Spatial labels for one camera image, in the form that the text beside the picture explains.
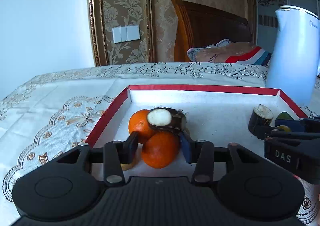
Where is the cut green cucumber piece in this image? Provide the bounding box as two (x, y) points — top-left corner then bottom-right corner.
(276, 111), (293, 120)

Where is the brownish green kiwi fruit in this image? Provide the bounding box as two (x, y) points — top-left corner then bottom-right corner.
(120, 155), (139, 171)

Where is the orange tangerine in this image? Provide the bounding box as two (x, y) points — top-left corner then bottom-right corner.
(141, 131), (181, 169)
(128, 109), (156, 144)

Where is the brown water chestnut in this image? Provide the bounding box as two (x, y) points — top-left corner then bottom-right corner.
(146, 108), (187, 133)

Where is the white embroidered tablecloth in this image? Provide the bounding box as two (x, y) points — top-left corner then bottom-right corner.
(1, 62), (319, 225)

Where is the red shallow cardboard box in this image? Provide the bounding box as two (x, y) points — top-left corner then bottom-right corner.
(86, 84), (307, 155)

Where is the white electric kettle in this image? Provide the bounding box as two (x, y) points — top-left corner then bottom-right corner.
(265, 5), (319, 106)

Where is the striped bed sheet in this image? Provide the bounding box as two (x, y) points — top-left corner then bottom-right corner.
(225, 46), (272, 66)

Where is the beige pillow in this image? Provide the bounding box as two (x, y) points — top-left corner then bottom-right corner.
(187, 39), (259, 63)

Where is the sliding door wardrobe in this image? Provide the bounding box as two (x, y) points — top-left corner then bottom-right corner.
(255, 0), (319, 53)

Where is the white wall switch panel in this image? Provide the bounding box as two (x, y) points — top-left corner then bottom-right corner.
(112, 25), (140, 44)

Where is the gold wall panel frame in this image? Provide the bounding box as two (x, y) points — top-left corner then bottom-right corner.
(88, 0), (156, 66)

